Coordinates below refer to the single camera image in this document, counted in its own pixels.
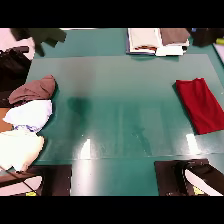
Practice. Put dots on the dark blue garment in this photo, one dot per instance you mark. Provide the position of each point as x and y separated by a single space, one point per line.
127 41

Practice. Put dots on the white T-shirt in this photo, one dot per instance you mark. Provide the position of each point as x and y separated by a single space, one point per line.
143 38

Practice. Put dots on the brown garment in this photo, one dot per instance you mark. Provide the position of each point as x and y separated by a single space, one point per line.
33 90

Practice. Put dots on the pale lavender garment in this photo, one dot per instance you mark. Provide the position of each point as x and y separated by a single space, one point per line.
30 115

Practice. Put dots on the white garment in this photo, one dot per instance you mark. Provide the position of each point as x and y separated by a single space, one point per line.
170 50

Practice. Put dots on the red garment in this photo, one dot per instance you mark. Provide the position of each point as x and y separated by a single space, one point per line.
203 106

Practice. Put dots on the grey-brown garment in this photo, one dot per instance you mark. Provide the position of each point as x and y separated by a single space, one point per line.
174 35

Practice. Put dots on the cream garment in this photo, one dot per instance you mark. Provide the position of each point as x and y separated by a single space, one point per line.
18 148

